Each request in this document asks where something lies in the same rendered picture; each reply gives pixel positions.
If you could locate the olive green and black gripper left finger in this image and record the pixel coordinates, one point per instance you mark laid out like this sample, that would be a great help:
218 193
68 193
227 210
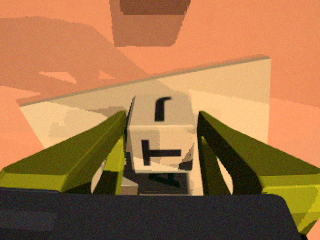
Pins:
69 166

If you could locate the beige letter block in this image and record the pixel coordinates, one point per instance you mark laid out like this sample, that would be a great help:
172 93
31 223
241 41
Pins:
161 133
163 184

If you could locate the beige flat mat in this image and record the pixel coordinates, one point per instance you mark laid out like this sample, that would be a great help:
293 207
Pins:
236 93

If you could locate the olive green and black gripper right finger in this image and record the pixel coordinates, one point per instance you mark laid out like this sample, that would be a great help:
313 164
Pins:
256 168

